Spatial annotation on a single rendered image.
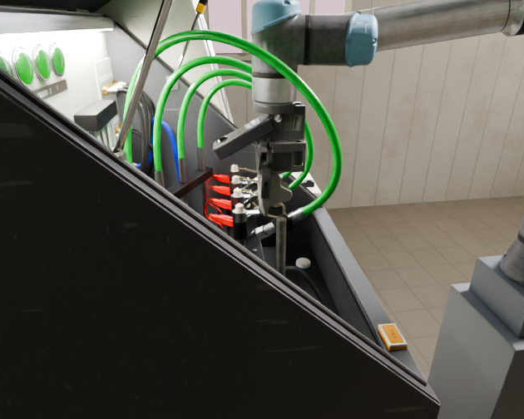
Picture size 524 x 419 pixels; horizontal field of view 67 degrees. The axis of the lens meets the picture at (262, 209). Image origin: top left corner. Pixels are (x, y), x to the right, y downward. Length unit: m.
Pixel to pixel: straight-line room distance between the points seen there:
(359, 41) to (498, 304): 0.71
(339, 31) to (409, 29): 0.18
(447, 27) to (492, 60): 2.90
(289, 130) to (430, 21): 0.31
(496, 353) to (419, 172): 2.67
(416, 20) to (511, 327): 0.69
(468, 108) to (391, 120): 0.65
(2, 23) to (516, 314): 1.04
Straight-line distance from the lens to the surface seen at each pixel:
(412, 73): 3.37
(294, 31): 0.65
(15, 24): 0.55
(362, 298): 0.81
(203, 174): 0.98
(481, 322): 1.12
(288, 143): 0.68
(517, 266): 1.07
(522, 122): 4.04
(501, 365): 1.10
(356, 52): 0.66
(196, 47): 1.06
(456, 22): 0.82
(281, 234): 0.65
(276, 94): 0.66
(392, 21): 0.80
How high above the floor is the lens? 1.43
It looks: 25 degrees down
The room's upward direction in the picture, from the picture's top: straight up
